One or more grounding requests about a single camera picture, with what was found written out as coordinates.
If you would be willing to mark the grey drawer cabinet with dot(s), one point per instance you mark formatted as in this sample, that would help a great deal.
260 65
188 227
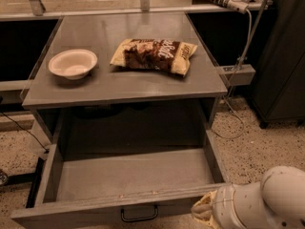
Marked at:
102 34

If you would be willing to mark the black drawer handle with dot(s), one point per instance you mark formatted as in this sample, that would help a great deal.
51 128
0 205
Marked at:
139 213

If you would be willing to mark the grey top drawer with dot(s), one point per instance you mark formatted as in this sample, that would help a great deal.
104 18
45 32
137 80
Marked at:
96 167

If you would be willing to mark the metal rail frame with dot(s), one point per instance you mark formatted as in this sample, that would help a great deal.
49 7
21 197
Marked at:
127 4

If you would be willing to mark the white paper bowl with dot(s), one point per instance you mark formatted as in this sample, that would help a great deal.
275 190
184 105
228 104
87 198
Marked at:
73 64

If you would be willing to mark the foam-covered gripper body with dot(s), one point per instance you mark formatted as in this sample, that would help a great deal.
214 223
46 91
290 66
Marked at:
221 206

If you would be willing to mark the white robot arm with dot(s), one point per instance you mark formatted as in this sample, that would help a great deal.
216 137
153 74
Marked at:
277 201

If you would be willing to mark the yellow brown chip bag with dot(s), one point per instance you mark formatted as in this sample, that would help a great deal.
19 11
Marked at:
154 54

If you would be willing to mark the grey side bracket box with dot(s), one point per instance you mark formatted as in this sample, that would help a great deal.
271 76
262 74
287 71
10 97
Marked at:
233 77

